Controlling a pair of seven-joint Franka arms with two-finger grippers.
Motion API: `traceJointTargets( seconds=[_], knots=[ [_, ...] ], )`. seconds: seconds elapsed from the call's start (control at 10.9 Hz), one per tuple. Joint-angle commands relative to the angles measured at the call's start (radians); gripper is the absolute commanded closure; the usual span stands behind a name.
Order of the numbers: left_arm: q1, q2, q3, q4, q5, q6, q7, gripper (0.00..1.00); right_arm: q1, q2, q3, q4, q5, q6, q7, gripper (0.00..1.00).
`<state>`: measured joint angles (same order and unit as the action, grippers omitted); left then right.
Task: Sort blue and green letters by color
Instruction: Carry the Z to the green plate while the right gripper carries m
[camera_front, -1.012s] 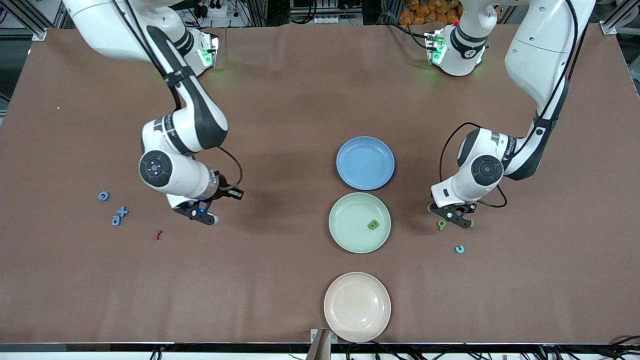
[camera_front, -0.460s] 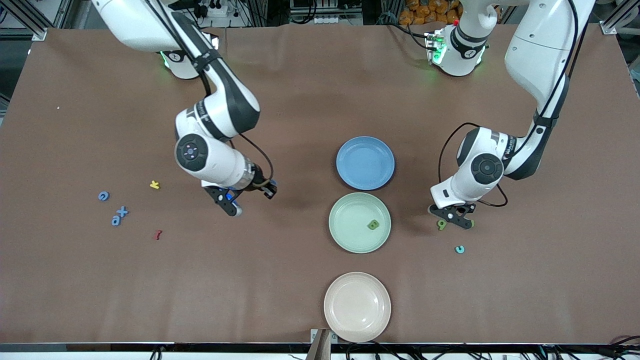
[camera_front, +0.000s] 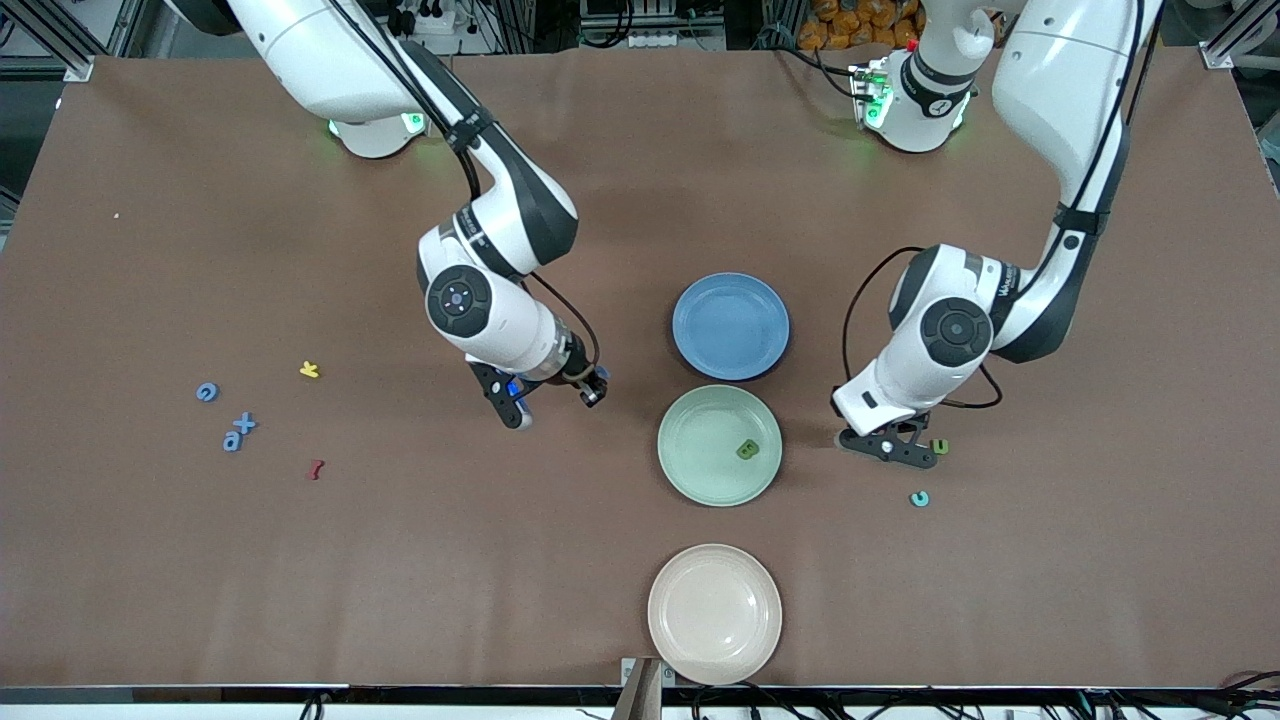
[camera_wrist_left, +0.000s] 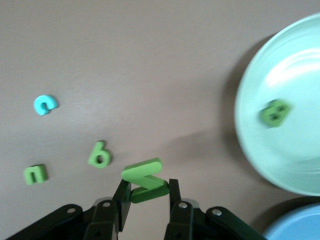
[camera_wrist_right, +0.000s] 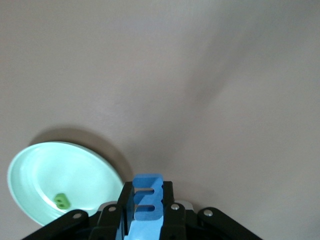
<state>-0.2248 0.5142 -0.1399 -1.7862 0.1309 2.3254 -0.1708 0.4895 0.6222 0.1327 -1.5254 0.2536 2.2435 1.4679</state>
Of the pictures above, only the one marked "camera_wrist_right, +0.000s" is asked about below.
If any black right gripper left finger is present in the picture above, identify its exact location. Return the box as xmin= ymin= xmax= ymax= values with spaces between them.
xmin=23 ymin=181 xmax=136 ymax=240

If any green foam letter B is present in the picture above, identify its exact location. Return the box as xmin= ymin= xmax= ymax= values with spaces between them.
xmin=53 ymin=192 xmax=71 ymax=210

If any blue foam letter m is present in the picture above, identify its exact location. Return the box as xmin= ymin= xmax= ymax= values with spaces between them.
xmin=115 ymin=173 xmax=165 ymax=240

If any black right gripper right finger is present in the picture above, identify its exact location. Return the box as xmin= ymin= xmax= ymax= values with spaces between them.
xmin=159 ymin=181 xmax=263 ymax=240

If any pale green plate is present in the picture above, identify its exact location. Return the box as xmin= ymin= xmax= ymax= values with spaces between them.
xmin=6 ymin=141 xmax=125 ymax=227

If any brown table cover sheet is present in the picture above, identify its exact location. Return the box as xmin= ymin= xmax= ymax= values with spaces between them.
xmin=0 ymin=0 xmax=320 ymax=240

